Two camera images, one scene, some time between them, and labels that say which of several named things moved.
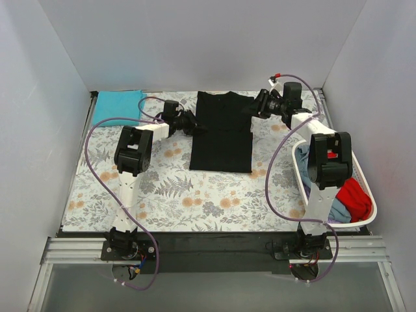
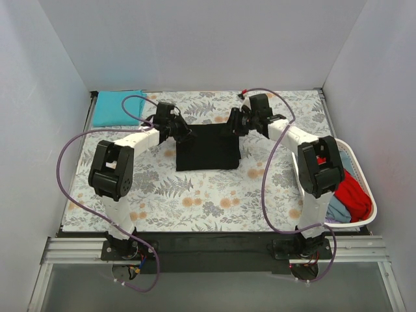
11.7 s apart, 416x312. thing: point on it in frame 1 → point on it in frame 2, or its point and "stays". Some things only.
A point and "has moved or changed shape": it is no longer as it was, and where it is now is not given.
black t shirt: [227, 145] has moved or changed shape
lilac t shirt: [330, 220] stays
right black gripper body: [263, 105] → [234, 121]
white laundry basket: [359, 172] stays
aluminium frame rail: [344, 250] stays
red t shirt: [355, 197] stays
